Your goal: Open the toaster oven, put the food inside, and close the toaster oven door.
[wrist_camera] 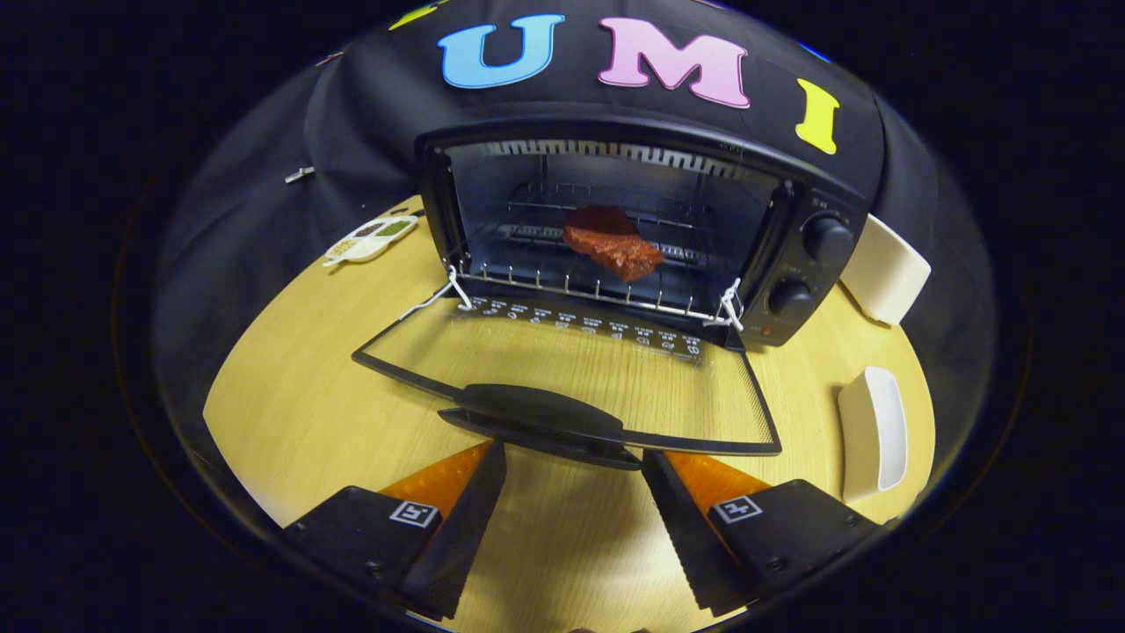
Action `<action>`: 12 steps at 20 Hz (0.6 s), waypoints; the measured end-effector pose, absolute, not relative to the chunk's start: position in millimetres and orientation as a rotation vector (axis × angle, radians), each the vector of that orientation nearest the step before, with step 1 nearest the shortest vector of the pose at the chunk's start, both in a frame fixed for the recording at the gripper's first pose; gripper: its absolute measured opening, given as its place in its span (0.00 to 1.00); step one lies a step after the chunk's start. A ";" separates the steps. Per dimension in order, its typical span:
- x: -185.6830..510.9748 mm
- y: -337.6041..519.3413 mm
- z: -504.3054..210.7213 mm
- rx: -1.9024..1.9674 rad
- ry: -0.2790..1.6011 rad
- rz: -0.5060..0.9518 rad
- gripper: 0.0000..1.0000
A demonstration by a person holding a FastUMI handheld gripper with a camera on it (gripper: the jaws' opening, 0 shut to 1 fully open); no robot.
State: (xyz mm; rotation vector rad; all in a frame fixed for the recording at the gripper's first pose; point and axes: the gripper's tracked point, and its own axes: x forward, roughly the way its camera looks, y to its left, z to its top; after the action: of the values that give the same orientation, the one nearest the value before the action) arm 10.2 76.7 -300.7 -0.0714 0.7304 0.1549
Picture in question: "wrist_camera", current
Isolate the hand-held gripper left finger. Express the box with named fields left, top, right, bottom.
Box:
left=283, top=440, right=509, bottom=621

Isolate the white divided dish of beans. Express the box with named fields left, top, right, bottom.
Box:
left=323, top=215, right=419, bottom=267

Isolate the black toaster oven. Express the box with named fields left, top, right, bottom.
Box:
left=352, top=114, right=871, bottom=471

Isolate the red meat piece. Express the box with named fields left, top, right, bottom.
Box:
left=562, top=205, right=666, bottom=282

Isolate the white pop-up toaster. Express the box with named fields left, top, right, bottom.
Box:
left=839, top=214, right=933, bottom=327

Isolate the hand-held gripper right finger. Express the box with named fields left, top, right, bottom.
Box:
left=640, top=448, right=882, bottom=616

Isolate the white rectangular dish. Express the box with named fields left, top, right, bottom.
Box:
left=837, top=366, right=909, bottom=504

